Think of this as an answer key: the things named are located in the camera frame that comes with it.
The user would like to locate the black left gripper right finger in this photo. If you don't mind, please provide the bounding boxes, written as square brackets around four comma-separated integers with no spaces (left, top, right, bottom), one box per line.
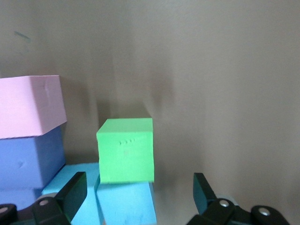
[187,172,291,225]

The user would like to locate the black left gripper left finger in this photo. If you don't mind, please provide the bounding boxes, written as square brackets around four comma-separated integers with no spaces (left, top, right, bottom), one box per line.
[0,172,88,225]

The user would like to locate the blue foam cube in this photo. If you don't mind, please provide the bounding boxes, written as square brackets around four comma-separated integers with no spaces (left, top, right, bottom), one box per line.
[95,181,157,225]
[41,163,104,225]

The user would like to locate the purple foam cube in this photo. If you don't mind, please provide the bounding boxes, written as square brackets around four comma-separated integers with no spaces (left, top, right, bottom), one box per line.
[0,125,66,190]
[0,188,44,211]

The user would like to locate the green foam cube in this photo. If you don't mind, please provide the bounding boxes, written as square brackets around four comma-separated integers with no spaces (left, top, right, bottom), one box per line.
[96,118,155,184]

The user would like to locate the pink foam cube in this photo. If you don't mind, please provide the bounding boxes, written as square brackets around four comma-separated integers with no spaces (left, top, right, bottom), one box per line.
[0,75,68,139]

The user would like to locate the brown table mat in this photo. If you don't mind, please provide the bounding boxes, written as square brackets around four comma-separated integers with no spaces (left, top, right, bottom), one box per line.
[0,0,300,225]

